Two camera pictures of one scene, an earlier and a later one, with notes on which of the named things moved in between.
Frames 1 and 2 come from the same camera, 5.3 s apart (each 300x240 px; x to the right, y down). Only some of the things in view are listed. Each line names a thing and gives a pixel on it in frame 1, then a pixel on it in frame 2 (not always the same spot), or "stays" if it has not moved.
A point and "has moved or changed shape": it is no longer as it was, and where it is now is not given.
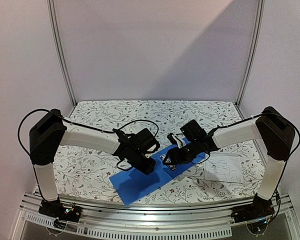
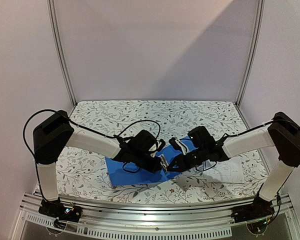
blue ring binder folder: (131, 185) has moved or changed shape
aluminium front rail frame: (171, 221) stays
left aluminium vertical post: (52, 15) stays
